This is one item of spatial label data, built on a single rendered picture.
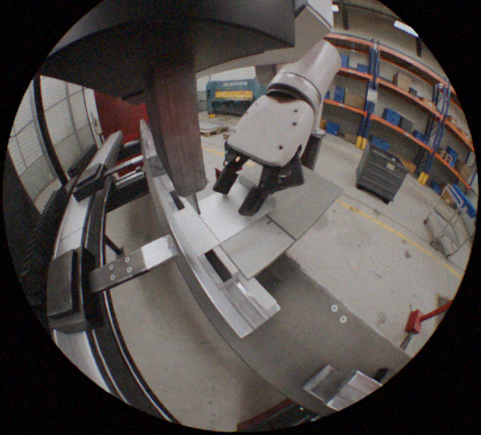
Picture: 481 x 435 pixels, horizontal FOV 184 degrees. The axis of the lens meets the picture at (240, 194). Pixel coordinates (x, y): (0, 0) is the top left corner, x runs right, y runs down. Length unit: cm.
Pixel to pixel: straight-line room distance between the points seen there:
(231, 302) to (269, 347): 13
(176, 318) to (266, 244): 112
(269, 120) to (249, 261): 17
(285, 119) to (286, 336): 33
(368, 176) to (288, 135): 249
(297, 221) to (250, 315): 14
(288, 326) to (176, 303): 105
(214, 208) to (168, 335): 115
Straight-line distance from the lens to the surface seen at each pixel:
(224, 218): 21
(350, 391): 27
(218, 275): 17
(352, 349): 37
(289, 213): 23
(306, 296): 31
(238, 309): 19
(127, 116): 228
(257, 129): 20
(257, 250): 18
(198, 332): 120
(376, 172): 262
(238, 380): 125
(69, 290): 24
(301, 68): 24
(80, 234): 38
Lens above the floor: 116
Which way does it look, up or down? 40 degrees down
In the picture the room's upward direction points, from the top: straight up
